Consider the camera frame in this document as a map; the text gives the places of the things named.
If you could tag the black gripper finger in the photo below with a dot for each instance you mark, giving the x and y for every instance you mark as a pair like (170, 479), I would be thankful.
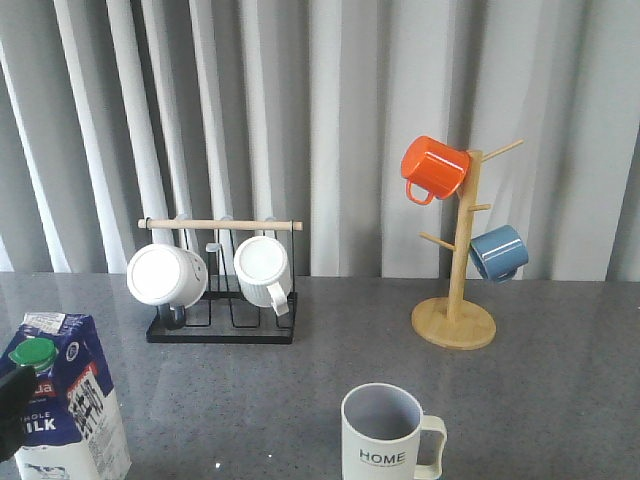
(17, 388)

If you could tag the blue white milk carton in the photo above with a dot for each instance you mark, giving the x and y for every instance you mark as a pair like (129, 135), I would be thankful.
(72, 423)

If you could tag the white HOME mug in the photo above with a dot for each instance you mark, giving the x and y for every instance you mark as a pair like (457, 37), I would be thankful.
(381, 426)

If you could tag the white smiley mug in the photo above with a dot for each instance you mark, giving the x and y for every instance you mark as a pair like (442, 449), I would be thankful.
(168, 277)

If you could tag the white ribbed mug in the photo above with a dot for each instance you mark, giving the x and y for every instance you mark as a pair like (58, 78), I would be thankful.
(262, 268)

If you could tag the grey pleated curtain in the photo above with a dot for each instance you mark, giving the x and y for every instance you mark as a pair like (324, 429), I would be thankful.
(112, 111)

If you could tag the wooden mug tree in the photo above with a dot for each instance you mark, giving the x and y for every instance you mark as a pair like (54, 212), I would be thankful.
(452, 322)

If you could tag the orange enamel mug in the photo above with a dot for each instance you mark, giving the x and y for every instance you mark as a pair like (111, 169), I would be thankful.
(433, 170)

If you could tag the blue enamel mug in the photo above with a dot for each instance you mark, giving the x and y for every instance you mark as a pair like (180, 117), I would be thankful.
(498, 254)

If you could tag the black wire mug rack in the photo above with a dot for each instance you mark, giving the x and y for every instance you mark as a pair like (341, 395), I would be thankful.
(223, 315)

